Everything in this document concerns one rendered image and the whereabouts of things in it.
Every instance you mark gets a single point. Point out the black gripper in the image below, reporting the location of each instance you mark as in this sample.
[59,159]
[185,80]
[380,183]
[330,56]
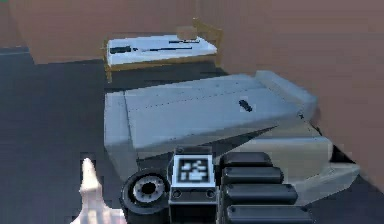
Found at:
[146,190]

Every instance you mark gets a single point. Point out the white statue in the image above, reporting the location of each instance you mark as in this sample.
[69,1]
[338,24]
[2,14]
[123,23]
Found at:
[91,196]

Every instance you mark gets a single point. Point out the wooden bed white mattress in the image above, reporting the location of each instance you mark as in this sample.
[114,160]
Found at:
[160,50]

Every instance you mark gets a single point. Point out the black baseball bat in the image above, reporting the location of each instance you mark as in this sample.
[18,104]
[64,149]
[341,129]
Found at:
[166,49]

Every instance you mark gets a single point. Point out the brown pillow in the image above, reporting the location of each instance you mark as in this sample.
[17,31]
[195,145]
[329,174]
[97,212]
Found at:
[186,32]

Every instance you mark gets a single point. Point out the black remote control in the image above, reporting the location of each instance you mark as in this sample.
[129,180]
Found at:
[245,105]

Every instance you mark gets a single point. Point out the grey sofa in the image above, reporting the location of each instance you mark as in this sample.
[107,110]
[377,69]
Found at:
[200,110]

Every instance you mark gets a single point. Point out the black radiophone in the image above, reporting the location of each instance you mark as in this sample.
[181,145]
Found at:
[120,50]

